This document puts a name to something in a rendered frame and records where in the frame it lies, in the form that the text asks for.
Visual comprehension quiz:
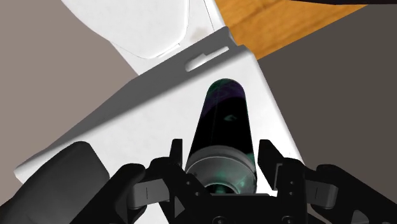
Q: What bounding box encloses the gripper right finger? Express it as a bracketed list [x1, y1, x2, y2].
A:
[258, 139, 397, 224]

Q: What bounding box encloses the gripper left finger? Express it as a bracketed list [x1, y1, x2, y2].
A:
[0, 138, 212, 224]

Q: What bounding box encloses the dark bottle with grey cap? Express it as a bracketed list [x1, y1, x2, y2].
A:
[185, 78, 258, 195]

